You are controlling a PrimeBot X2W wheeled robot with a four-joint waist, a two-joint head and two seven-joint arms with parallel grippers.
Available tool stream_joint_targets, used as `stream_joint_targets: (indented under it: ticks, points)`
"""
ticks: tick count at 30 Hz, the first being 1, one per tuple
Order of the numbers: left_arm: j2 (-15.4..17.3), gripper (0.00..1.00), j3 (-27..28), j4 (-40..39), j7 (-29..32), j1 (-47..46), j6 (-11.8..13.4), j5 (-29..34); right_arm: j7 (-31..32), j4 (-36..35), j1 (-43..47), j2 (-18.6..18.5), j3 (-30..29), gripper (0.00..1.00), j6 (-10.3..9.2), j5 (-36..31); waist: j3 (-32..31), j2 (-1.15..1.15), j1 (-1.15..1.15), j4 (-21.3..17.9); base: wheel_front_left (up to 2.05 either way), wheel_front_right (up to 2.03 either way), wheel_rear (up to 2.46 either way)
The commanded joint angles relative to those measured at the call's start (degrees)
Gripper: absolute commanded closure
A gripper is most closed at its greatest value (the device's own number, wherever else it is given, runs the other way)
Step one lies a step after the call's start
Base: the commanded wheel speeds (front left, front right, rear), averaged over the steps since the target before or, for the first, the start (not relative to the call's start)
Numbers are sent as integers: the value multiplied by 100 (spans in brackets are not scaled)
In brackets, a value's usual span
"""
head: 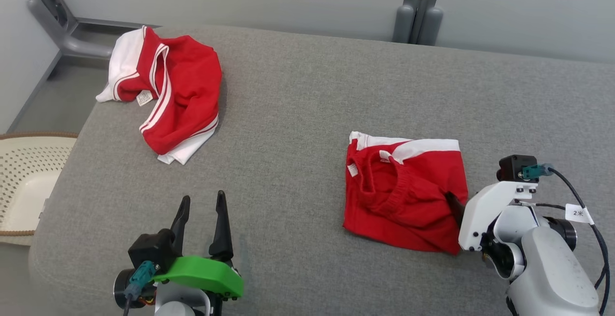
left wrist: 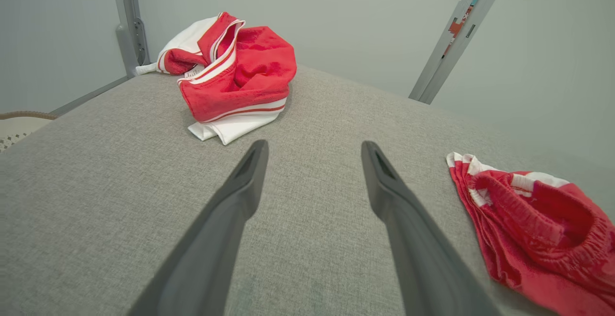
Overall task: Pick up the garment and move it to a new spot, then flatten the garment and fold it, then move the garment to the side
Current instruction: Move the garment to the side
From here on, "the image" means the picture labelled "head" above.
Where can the red shirt with white sleeves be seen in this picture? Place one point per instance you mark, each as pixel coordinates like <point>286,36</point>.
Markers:
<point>187,80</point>

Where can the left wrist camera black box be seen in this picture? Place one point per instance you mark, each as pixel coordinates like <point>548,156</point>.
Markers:
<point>151,249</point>

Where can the grey fabric sofa seat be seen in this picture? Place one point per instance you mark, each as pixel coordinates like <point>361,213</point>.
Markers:
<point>298,138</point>

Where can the grey metal pipe frame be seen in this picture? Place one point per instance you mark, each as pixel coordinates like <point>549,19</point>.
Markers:
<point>72,42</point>

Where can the grey partition post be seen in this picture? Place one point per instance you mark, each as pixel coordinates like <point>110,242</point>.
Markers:
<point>404,18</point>
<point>430,23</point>

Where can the left gripper bright green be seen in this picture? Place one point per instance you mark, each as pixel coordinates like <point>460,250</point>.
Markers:
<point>206,273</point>

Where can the cream perforated laundry basket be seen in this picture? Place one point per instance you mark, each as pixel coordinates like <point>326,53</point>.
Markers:
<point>24,172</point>

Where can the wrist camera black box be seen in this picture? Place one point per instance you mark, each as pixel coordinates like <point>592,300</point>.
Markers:
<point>151,249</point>
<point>511,167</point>

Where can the red shorts with white stripe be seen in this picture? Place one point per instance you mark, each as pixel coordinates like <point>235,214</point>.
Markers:
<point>403,200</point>

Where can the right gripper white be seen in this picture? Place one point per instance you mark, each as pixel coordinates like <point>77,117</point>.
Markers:
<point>485,205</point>

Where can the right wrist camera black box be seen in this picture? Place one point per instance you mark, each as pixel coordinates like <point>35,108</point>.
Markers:
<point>511,167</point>

